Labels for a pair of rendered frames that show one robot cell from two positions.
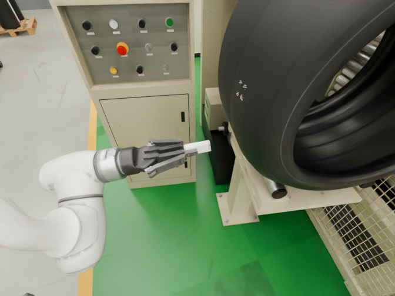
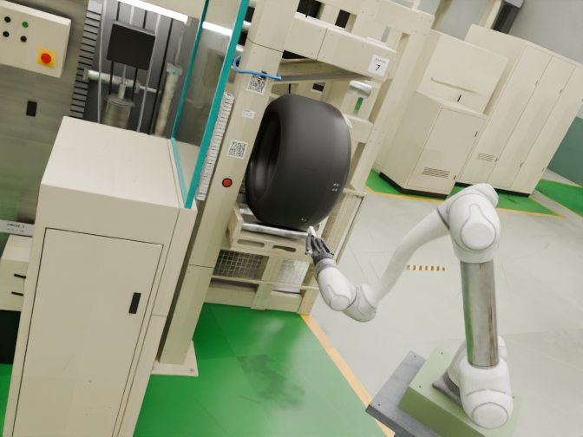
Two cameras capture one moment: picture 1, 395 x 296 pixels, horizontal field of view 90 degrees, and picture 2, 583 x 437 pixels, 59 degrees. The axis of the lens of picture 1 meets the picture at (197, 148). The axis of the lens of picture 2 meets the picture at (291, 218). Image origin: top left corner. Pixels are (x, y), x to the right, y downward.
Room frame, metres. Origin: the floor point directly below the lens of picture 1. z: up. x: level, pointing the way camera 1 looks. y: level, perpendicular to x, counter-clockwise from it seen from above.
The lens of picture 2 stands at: (1.05, 1.88, 1.89)
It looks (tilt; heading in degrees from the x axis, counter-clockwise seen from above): 23 degrees down; 253
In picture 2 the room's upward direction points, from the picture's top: 20 degrees clockwise
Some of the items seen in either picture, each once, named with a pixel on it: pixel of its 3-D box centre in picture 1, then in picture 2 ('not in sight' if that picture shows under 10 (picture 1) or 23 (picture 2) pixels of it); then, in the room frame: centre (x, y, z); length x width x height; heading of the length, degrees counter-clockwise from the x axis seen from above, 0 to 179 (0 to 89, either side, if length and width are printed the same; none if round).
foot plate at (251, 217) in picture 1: (236, 206); (170, 355); (0.75, -0.30, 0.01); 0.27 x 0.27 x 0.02; 8
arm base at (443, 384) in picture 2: not in sight; (464, 383); (-0.25, 0.49, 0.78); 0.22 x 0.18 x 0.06; 43
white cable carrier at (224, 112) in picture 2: not in sight; (214, 148); (0.83, -0.26, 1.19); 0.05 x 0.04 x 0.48; 98
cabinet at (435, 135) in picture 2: not in sight; (431, 146); (-2.38, -4.49, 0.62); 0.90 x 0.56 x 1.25; 19
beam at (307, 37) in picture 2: not in sight; (327, 43); (0.42, -0.67, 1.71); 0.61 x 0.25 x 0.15; 8
